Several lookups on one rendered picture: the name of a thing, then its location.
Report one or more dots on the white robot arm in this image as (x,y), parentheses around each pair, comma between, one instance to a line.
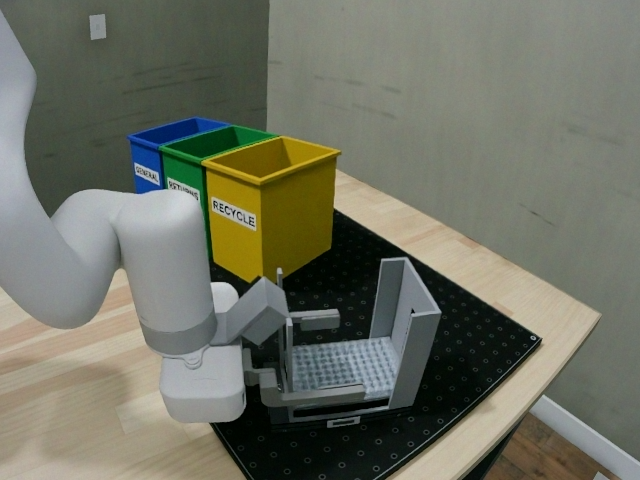
(157,237)

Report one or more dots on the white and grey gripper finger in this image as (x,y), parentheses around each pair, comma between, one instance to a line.
(326,395)
(313,320)

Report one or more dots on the yellow recycle bin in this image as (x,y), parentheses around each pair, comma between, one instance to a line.
(283,220)

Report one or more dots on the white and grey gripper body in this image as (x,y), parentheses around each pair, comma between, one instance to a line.
(206,385)

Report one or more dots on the green bin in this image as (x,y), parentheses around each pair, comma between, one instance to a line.
(187,174)

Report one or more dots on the blue bin labelled general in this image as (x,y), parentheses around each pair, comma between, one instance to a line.
(148,162)

